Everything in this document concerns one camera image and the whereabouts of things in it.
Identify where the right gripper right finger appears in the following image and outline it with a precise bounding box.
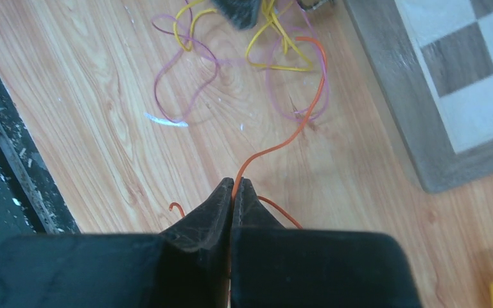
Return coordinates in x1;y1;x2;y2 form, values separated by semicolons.
230;178;422;307

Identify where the wooden chessboard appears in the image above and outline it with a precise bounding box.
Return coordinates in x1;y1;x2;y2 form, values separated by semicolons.
343;1;493;193

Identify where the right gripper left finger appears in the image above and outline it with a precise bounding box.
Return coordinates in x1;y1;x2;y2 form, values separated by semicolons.
0;178;234;307

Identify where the thin cable pile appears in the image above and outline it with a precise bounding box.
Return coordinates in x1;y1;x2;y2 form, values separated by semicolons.
150;0;330;125

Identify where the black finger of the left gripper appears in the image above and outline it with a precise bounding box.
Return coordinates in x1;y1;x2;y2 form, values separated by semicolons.
211;0;261;30

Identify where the orange thin cable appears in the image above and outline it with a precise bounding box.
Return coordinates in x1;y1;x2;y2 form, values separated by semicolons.
168;36;329;230

